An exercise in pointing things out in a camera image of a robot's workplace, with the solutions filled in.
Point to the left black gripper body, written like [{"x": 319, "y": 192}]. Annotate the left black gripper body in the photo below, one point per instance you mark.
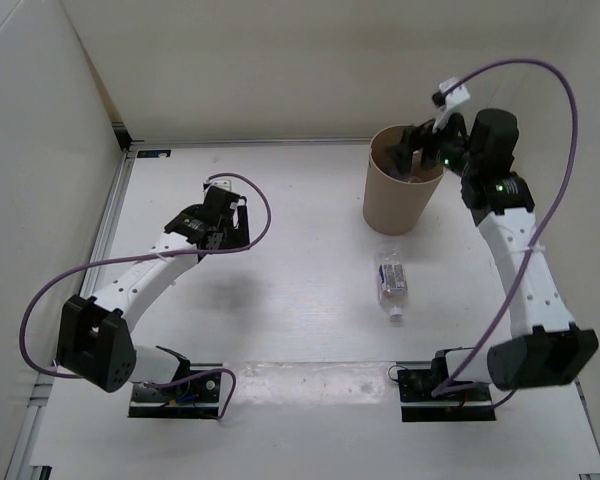
[{"x": 227, "y": 227}]

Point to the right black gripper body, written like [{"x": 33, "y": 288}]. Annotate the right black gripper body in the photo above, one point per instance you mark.
[{"x": 454, "y": 152}]

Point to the aluminium table frame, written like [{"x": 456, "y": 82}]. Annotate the aluminium table frame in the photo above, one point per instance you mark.
[{"x": 307, "y": 293}]

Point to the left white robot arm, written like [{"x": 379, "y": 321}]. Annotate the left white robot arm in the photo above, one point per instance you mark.
[{"x": 95, "y": 333}]

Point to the clear bottle white orange label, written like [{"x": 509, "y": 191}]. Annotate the clear bottle white orange label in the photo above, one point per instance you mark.
[{"x": 392, "y": 283}]

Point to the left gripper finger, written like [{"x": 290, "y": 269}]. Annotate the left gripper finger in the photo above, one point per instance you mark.
[
  {"x": 212, "y": 241},
  {"x": 238, "y": 235}
]

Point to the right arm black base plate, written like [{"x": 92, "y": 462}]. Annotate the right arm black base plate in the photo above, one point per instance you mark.
[{"x": 416, "y": 382}]

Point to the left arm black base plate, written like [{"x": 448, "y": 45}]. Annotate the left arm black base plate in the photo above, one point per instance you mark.
[{"x": 196, "y": 399}]

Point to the brown cardboard bin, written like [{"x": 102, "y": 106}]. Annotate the brown cardboard bin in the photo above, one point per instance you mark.
[{"x": 392, "y": 207}]

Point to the blue label Pocari Sweat bottle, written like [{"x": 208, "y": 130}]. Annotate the blue label Pocari Sweat bottle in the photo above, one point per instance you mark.
[{"x": 394, "y": 173}]

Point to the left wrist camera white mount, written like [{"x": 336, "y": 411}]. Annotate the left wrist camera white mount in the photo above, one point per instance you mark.
[{"x": 221, "y": 183}]

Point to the white front board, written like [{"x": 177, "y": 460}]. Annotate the white front board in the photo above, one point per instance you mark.
[{"x": 313, "y": 421}]

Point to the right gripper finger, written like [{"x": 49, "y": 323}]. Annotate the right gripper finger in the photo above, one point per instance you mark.
[
  {"x": 411, "y": 140},
  {"x": 430, "y": 157}
]

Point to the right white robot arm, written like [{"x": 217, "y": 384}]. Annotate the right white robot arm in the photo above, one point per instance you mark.
[{"x": 546, "y": 347}]

